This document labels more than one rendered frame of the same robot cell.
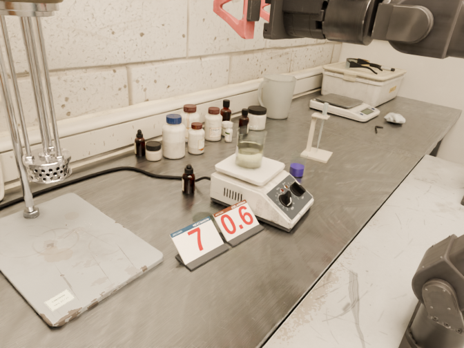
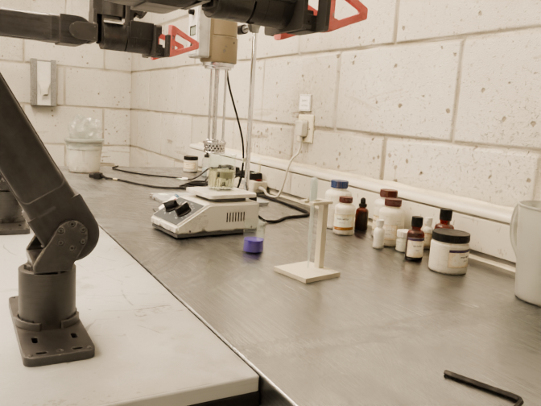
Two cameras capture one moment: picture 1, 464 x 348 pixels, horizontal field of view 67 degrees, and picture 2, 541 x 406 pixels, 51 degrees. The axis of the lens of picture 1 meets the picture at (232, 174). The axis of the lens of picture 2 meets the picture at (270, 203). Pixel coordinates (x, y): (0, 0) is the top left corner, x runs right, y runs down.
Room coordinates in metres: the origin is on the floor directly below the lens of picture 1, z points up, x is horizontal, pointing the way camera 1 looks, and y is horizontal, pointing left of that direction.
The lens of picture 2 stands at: (1.31, -1.13, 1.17)
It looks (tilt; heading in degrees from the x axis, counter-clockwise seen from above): 9 degrees down; 114
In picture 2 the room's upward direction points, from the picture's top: 4 degrees clockwise
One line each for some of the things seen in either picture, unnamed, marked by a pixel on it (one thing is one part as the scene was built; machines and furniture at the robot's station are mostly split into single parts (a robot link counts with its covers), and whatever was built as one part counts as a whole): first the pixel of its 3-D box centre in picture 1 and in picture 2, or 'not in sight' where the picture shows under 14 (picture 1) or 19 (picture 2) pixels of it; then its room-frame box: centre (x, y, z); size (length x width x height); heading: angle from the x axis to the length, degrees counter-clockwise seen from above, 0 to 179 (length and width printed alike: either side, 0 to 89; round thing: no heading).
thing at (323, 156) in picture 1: (320, 135); (309, 236); (1.00, -0.25, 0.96); 0.08 x 0.08 x 0.13; 64
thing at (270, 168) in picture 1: (250, 166); (220, 192); (0.70, -0.04, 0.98); 0.12 x 0.12 x 0.01; 60
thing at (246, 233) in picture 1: (239, 221); not in sight; (0.58, -0.02, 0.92); 0.09 x 0.06 x 0.04; 137
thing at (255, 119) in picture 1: (256, 117); (449, 250); (1.20, -0.07, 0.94); 0.07 x 0.07 x 0.07
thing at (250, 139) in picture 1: (250, 148); (222, 172); (0.70, -0.04, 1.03); 0.07 x 0.06 x 0.08; 149
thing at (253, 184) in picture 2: not in sight; (234, 178); (0.37, 0.66, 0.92); 0.40 x 0.06 x 0.04; 144
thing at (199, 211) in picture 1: (204, 213); not in sight; (0.61, 0.05, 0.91); 0.06 x 0.06 x 0.02
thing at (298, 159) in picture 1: (297, 163); (253, 236); (0.85, -0.17, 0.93); 0.04 x 0.04 x 0.06
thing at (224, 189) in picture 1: (258, 187); (209, 212); (0.69, -0.06, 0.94); 0.22 x 0.13 x 0.08; 60
